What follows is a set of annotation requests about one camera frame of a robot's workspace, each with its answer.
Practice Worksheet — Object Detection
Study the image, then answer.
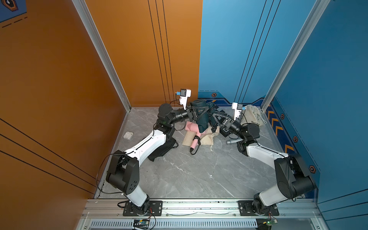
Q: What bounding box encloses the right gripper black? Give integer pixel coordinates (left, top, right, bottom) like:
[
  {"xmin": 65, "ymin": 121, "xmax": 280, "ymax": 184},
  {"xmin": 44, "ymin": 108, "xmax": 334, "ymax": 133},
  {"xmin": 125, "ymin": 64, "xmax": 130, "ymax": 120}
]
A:
[{"xmin": 213, "ymin": 112, "xmax": 247, "ymax": 142}]

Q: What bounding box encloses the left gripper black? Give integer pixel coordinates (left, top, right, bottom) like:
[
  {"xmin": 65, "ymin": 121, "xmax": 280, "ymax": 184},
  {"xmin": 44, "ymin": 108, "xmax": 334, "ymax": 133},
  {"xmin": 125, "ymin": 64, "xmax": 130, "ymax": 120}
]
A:
[{"xmin": 167, "ymin": 103, "xmax": 207, "ymax": 128}]

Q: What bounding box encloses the dark green hair dryer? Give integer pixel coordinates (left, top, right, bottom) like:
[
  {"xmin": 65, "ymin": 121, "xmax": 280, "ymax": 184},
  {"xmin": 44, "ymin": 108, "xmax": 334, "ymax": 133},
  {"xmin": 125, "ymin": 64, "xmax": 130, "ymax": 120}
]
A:
[{"xmin": 190, "ymin": 99, "xmax": 218, "ymax": 133}]

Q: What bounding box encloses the beige drawstring bag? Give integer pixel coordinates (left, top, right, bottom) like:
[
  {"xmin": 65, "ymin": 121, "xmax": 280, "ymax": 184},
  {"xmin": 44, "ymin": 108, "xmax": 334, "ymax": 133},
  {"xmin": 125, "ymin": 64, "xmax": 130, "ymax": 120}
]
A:
[
  {"xmin": 241, "ymin": 105, "xmax": 266, "ymax": 126},
  {"xmin": 182, "ymin": 127, "xmax": 219, "ymax": 148}
]

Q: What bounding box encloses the black cloth bag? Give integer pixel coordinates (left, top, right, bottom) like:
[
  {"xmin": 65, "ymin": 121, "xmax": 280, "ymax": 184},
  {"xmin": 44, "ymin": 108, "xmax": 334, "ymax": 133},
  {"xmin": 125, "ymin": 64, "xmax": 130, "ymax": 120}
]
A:
[{"xmin": 148, "ymin": 138, "xmax": 179, "ymax": 162}]

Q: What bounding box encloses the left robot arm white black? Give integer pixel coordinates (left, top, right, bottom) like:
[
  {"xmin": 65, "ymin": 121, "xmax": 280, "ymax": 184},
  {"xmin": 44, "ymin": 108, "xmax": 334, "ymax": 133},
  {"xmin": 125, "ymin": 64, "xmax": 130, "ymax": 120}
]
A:
[{"xmin": 105, "ymin": 100, "xmax": 209, "ymax": 215}]

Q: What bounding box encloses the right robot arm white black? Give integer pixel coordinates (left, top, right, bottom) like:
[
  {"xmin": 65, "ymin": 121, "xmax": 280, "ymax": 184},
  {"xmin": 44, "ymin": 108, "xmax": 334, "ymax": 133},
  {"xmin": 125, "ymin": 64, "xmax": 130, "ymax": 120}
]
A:
[{"xmin": 209, "ymin": 111, "xmax": 317, "ymax": 215}]

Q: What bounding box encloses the pink hair dryer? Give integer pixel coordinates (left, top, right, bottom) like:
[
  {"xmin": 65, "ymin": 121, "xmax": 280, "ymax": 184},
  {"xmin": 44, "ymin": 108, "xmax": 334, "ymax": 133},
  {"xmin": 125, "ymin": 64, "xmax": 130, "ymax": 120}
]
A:
[{"xmin": 183, "ymin": 122, "xmax": 207, "ymax": 155}]

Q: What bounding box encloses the silver cylinder flashlight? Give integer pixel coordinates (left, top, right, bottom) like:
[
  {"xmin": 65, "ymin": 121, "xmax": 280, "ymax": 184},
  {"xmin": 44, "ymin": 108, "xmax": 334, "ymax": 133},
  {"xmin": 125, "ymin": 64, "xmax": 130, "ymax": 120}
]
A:
[{"xmin": 226, "ymin": 139, "xmax": 243, "ymax": 145}]

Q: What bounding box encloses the white earbuds case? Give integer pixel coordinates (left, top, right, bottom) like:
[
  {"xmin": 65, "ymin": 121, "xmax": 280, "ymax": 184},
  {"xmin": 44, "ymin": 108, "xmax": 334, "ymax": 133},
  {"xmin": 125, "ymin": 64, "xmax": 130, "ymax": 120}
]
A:
[{"xmin": 123, "ymin": 131, "xmax": 134, "ymax": 140}]

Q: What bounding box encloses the green circuit board right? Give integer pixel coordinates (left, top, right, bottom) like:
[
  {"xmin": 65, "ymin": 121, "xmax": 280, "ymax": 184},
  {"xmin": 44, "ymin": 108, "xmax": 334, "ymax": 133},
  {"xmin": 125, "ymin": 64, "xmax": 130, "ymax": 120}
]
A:
[{"xmin": 263, "ymin": 219, "xmax": 278, "ymax": 228}]

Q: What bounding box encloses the green circuit board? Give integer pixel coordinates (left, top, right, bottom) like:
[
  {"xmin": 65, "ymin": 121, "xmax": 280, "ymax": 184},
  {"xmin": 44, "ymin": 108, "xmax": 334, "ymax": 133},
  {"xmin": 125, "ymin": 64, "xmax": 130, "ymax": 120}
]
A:
[
  {"xmin": 263, "ymin": 219, "xmax": 278, "ymax": 228},
  {"xmin": 132, "ymin": 219, "xmax": 150, "ymax": 230}
]

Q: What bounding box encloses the green circuit board left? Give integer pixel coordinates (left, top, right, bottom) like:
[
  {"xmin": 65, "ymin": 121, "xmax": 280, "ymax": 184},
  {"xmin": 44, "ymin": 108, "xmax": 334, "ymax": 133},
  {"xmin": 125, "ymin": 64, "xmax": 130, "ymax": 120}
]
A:
[{"xmin": 132, "ymin": 219, "xmax": 150, "ymax": 230}]

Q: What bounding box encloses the beige drawstring bag under pink dryer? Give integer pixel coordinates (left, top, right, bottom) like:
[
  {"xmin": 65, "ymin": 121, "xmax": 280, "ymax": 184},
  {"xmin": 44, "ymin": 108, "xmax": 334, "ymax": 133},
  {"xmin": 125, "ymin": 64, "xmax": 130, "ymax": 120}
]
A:
[{"xmin": 182, "ymin": 127, "xmax": 219, "ymax": 148}]

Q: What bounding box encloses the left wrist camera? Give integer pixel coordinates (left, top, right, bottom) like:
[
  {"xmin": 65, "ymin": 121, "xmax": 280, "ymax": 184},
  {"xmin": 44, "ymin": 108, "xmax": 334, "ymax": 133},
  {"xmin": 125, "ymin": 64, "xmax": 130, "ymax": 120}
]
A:
[{"xmin": 176, "ymin": 89, "xmax": 191, "ymax": 110}]

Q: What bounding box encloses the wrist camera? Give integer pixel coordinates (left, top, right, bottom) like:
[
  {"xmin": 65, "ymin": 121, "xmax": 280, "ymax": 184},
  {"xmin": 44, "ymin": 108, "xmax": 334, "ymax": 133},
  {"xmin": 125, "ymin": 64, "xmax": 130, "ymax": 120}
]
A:
[
  {"xmin": 176, "ymin": 89, "xmax": 191, "ymax": 110},
  {"xmin": 232, "ymin": 102, "xmax": 245, "ymax": 120}
]

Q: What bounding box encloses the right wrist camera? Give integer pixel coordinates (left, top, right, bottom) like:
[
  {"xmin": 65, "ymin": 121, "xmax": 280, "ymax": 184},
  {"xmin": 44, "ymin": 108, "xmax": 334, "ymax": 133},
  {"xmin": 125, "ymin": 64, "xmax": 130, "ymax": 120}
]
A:
[{"xmin": 232, "ymin": 102, "xmax": 245, "ymax": 120}]

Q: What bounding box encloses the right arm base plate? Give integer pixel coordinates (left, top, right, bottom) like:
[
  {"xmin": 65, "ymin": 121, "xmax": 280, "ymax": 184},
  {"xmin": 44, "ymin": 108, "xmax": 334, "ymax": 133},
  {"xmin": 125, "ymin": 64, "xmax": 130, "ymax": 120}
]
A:
[{"xmin": 238, "ymin": 200, "xmax": 279, "ymax": 216}]

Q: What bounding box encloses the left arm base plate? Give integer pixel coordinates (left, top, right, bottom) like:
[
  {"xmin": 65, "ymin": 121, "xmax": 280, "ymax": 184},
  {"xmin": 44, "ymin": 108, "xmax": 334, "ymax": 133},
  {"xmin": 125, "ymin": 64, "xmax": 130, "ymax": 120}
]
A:
[{"xmin": 123, "ymin": 200, "xmax": 163, "ymax": 217}]

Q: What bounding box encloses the aluminium front rail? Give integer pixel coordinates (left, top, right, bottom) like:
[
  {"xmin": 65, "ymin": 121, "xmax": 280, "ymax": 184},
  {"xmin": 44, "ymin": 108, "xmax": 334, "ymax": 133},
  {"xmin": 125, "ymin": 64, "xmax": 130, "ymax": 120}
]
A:
[{"xmin": 81, "ymin": 198, "xmax": 322, "ymax": 220}]

